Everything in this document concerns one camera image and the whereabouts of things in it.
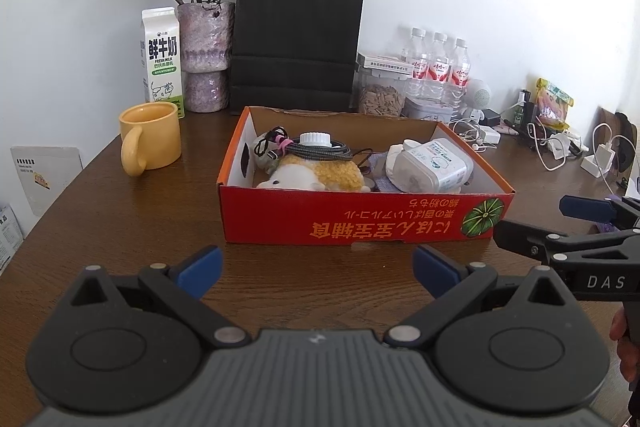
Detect clear jar of seeds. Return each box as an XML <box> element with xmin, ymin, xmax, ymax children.
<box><xmin>355</xmin><ymin>65</ymin><xmax>407</xmax><ymax>117</ymax></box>

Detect black paper bag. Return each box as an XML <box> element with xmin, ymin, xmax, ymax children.
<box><xmin>228</xmin><ymin>0</ymin><xmax>368</xmax><ymax>116</ymax></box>

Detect blue brochures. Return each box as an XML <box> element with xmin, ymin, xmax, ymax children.
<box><xmin>0</xmin><ymin>204</ymin><xmax>25</xmax><ymax>268</ymax></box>

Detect yellow snack packet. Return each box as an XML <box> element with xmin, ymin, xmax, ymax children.
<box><xmin>534</xmin><ymin>77</ymin><xmax>575</xmax><ymax>132</ymax></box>

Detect red cardboard box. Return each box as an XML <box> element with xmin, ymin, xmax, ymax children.
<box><xmin>216</xmin><ymin>105</ymin><xmax>516</xmax><ymax>246</ymax></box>

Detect white round robot speaker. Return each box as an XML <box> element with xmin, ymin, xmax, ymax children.
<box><xmin>462</xmin><ymin>78</ymin><xmax>494</xmax><ymax>123</ymax></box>

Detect white green milk carton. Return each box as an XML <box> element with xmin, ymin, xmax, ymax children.
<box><xmin>140</xmin><ymin>6</ymin><xmax>186</xmax><ymax>119</ymax></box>

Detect black upright device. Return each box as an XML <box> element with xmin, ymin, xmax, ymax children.
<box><xmin>512</xmin><ymin>89</ymin><xmax>536</xmax><ymax>133</ymax></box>

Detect braided charging cable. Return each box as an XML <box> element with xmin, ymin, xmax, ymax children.
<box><xmin>253</xmin><ymin>126</ymin><xmax>376</xmax><ymax>168</ymax></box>

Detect printed tin box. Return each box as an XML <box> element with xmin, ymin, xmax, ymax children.
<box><xmin>402</xmin><ymin>96</ymin><xmax>459</xmax><ymax>124</ymax></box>

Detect plush hamster toy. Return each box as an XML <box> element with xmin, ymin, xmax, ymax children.
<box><xmin>255</xmin><ymin>156</ymin><xmax>372</xmax><ymax>194</ymax></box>

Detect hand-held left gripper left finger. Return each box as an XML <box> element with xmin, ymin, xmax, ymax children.
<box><xmin>66</xmin><ymin>244</ymin><xmax>253</xmax><ymax>351</ymax></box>

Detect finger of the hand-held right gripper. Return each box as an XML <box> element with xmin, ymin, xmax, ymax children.
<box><xmin>558</xmin><ymin>195</ymin><xmax>640</xmax><ymax>228</ymax></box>
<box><xmin>492</xmin><ymin>220</ymin><xmax>640</xmax><ymax>266</ymax></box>

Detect white earphones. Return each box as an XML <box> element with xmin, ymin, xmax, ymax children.
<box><xmin>449</xmin><ymin>119</ymin><xmax>486</xmax><ymax>153</ymax></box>

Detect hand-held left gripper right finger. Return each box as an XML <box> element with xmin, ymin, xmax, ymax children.
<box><xmin>383</xmin><ymin>244</ymin><xmax>577</xmax><ymax>351</ymax></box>

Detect white charger box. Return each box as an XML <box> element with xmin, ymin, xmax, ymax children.
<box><xmin>477</xmin><ymin>124</ymin><xmax>502</xmax><ymax>146</ymax></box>

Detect yellow mug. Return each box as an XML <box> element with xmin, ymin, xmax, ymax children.
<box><xmin>118</xmin><ymin>101</ymin><xmax>182</xmax><ymax>178</ymax></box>

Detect white charging cable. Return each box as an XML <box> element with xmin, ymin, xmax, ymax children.
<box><xmin>527</xmin><ymin>121</ymin><xmax>571</xmax><ymax>172</ymax></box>

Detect white wet wipes canister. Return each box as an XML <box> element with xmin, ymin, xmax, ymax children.
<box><xmin>385</xmin><ymin>137</ymin><xmax>475</xmax><ymax>193</ymax></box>

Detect large ribbed white cap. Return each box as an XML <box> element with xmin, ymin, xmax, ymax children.
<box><xmin>298</xmin><ymin>131</ymin><xmax>334</xmax><ymax>149</ymax></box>

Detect person's right hand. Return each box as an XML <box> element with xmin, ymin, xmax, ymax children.
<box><xmin>609</xmin><ymin>306</ymin><xmax>640</xmax><ymax>388</ymax></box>

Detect purple speckled vase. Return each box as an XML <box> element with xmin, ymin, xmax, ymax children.
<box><xmin>176</xmin><ymin>1</ymin><xmax>236</xmax><ymax>113</ymax></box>

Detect white wall charger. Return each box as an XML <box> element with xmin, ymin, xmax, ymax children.
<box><xmin>579</xmin><ymin>144</ymin><xmax>619</xmax><ymax>178</ymax></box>

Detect flat white box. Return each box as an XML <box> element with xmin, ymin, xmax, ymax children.
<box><xmin>357</xmin><ymin>51</ymin><xmax>414</xmax><ymax>76</ymax></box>

